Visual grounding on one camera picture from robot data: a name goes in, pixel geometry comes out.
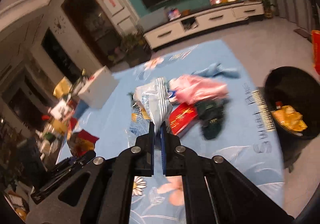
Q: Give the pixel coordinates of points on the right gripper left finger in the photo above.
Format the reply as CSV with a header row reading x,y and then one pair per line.
x,y
93,189

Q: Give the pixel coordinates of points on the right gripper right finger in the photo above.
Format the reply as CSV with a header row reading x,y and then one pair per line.
x,y
214,191

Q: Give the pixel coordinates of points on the dark green wrapper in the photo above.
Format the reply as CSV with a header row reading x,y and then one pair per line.
x,y
211,114

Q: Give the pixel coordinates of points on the red cigarette box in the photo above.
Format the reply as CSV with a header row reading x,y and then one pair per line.
x,y
182,119

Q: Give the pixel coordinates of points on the white blue snack bag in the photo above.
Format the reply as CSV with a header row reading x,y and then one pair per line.
x,y
150,104

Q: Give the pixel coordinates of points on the pink plastic bag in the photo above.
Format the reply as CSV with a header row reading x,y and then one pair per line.
x,y
191,89

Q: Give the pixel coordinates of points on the blue white toothpaste box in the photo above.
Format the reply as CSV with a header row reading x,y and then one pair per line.
x,y
172,96

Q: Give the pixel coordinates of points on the light blue quilted cloth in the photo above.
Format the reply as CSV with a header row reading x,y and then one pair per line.
x,y
216,69

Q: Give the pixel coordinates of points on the black trash bin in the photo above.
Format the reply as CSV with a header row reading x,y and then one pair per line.
x,y
291,86

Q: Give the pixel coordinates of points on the red yellow snack bag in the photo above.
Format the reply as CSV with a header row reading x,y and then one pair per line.
x,y
80,142

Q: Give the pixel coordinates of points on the blue floral tablecloth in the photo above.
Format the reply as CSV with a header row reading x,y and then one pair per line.
x,y
244,140

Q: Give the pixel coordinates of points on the white cardboard box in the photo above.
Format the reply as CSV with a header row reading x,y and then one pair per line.
x,y
98,88

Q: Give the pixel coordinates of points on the potted plant in planter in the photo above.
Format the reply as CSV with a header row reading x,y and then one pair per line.
x,y
136,49

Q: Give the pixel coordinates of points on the grey storage box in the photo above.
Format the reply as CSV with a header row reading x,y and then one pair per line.
x,y
153,20

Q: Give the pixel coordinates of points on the white TV cabinet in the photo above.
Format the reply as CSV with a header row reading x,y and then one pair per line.
x,y
202,21

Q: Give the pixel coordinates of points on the red yellow shopping bag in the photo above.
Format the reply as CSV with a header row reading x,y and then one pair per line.
x,y
315,36

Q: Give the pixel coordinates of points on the wall clock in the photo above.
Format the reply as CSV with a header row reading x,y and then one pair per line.
x,y
59,25

